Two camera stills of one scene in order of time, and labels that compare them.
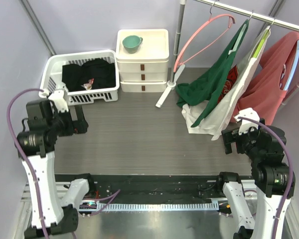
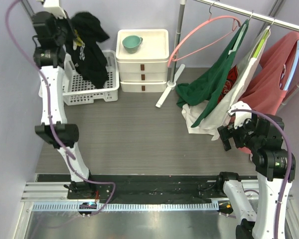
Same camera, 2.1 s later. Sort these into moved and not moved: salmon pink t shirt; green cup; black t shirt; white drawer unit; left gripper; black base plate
Moved: black t shirt; left gripper
Not moved: green cup; black base plate; white drawer unit; salmon pink t shirt
